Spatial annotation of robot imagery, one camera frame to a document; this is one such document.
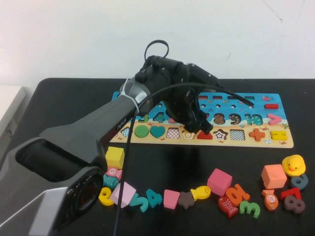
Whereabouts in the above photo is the yellow equals sign piece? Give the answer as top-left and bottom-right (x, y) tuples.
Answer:
(270, 131), (287, 142)

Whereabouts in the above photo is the red number seven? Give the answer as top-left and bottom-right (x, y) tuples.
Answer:
(280, 187), (302, 201)

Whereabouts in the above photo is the pink trapezoid piece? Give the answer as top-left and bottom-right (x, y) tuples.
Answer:
(163, 189), (181, 209)

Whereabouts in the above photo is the pink greater-than sign piece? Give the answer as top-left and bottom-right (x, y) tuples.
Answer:
(267, 113), (282, 125)

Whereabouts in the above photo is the slate blue number nine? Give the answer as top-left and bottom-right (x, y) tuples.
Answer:
(289, 173), (309, 190)

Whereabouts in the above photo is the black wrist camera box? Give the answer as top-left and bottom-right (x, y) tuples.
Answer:
(186, 62), (223, 90)

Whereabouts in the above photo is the pink fish numbered five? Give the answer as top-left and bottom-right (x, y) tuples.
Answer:
(104, 166), (123, 179)

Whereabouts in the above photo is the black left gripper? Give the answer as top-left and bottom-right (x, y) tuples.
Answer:
(162, 85), (214, 135)

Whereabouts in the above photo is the teal number four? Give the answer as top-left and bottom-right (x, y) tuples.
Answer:
(145, 188), (163, 208)

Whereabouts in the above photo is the orange fish numbered ten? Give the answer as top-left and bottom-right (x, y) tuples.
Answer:
(261, 188), (279, 211)

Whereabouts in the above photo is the orange plus sign piece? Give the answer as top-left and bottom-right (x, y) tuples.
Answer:
(249, 128), (266, 142)

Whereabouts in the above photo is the red triangle piece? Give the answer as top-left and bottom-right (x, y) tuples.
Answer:
(196, 129), (214, 140)

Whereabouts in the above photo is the green circle piece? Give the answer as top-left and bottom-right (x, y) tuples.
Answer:
(134, 125), (150, 138)

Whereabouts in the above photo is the white side furniture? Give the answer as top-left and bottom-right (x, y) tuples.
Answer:
(0, 86), (27, 158)

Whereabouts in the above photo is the wooden number shape puzzle board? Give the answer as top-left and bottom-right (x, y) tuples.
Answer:
(108, 92), (295, 149)

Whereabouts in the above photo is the white zip tie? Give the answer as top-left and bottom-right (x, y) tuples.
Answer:
(120, 78), (140, 114)

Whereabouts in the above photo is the yellow rubber duck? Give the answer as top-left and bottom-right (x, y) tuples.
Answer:
(282, 154), (307, 177)

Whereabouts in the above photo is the teal striped fish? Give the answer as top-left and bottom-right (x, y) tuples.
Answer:
(102, 174), (120, 189)

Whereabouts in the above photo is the hot pink wooden cube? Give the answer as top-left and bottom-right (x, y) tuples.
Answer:
(206, 168), (233, 196)

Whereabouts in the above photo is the thin black cable loop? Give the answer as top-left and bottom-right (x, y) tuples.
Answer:
(144, 40), (170, 65)

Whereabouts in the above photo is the green number three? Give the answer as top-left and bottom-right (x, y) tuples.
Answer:
(238, 200), (261, 218)

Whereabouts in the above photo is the yellow wooden cube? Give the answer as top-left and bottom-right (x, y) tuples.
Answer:
(105, 146), (126, 170)

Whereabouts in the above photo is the red fish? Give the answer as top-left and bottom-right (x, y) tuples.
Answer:
(218, 195), (239, 218)

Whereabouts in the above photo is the light pink wooden cube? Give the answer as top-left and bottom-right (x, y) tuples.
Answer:
(109, 181), (137, 208)

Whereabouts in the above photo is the teal heart piece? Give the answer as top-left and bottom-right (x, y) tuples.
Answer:
(150, 125), (165, 139)

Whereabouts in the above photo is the brown number eight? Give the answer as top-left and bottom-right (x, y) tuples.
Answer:
(283, 195), (306, 214)

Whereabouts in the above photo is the brown star piece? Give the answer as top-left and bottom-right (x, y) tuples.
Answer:
(177, 191), (195, 209)

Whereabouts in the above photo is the yellow fish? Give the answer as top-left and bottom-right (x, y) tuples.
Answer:
(190, 185), (212, 201)

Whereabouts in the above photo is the yellow number six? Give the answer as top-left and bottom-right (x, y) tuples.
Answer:
(98, 186), (115, 206)

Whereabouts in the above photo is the salmon wooden cube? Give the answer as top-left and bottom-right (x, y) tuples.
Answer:
(260, 164), (288, 189)

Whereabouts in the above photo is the orange number ten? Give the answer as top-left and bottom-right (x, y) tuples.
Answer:
(225, 183), (251, 207)

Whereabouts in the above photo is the teal number two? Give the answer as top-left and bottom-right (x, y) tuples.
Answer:
(129, 193), (148, 212)

